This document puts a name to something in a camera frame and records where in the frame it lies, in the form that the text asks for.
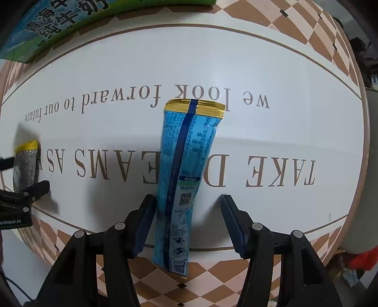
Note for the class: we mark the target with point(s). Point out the silver yellow scrubber sponge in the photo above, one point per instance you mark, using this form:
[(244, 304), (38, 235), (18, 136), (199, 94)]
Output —
[(25, 165)]

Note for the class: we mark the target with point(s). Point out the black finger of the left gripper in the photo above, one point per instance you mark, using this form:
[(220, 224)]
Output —
[(36, 191)]

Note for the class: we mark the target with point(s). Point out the blue snack bag gold top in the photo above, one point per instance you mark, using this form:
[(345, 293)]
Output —
[(189, 128)]

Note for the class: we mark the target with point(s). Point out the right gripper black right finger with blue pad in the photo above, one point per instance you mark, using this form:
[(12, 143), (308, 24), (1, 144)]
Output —
[(304, 280)]

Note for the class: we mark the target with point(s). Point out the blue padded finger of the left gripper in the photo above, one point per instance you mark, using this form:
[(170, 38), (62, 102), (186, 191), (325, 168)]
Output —
[(6, 163)]

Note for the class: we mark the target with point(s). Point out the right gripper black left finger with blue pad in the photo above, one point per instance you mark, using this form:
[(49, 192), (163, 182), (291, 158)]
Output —
[(93, 269)]

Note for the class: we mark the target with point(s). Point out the cardboard milk box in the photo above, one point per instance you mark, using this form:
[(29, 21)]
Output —
[(45, 22)]

